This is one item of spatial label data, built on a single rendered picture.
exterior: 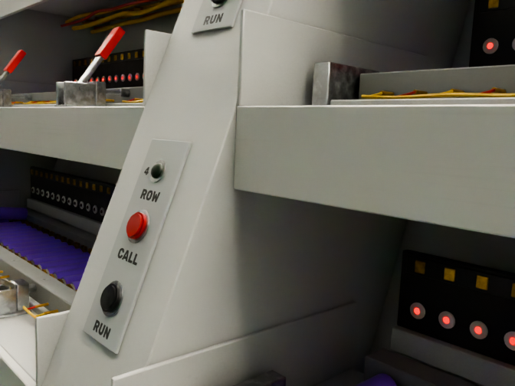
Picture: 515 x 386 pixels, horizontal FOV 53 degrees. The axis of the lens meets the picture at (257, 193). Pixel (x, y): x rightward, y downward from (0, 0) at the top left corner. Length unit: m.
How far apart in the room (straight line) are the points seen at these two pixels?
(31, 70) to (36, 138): 0.44
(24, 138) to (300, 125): 0.37
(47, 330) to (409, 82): 0.26
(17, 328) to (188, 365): 0.22
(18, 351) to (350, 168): 0.29
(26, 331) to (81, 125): 0.17
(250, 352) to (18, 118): 0.37
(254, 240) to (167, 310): 0.07
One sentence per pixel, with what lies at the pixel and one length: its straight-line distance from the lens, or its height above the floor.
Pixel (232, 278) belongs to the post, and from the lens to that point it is 0.29.
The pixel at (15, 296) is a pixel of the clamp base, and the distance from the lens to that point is 0.50.
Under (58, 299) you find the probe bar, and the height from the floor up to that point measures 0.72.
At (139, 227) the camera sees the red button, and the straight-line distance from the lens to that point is 0.30.
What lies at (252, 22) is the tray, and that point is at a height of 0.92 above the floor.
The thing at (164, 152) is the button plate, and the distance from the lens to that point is 0.31.
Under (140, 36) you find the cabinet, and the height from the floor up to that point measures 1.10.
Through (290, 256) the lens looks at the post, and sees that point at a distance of 0.32.
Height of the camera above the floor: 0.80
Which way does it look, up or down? 8 degrees up
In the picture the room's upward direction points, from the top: 18 degrees clockwise
